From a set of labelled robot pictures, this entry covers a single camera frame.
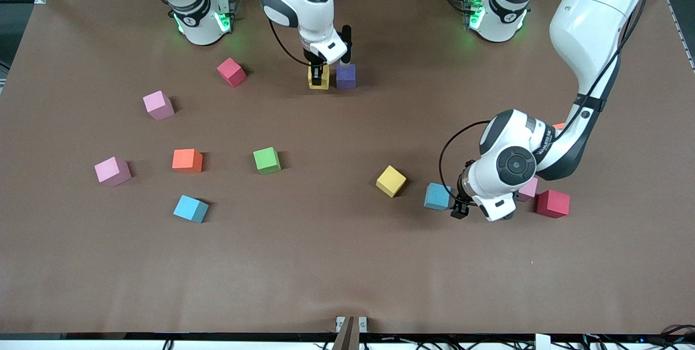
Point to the aluminium table edge rail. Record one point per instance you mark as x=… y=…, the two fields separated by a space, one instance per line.
x=685 y=40

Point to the small metal bracket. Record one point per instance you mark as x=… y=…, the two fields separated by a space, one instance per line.
x=362 y=323

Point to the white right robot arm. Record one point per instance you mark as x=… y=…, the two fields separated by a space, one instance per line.
x=326 y=46

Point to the brown table mat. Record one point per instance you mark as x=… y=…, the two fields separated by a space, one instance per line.
x=326 y=263

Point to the yellow foam cube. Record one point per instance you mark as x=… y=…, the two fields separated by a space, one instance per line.
x=318 y=85
x=391 y=180

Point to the pink foam cube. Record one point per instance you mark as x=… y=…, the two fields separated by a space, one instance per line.
x=158 y=106
x=113 y=171
x=529 y=190

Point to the purple foam cube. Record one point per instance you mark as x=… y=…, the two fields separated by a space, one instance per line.
x=346 y=77

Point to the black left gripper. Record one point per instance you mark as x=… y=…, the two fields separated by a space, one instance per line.
x=460 y=206

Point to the blue foam cube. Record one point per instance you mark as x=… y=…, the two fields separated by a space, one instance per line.
x=190 y=209
x=436 y=196

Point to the small white plastic box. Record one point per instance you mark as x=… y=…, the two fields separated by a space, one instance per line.
x=543 y=342

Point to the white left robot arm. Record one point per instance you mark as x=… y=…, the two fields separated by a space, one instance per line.
x=592 y=19

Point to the green foam cube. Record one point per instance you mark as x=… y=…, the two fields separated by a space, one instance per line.
x=267 y=160

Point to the red foam cube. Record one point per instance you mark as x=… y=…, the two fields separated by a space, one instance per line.
x=553 y=203
x=232 y=72

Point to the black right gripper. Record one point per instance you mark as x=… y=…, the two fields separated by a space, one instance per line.
x=315 y=61

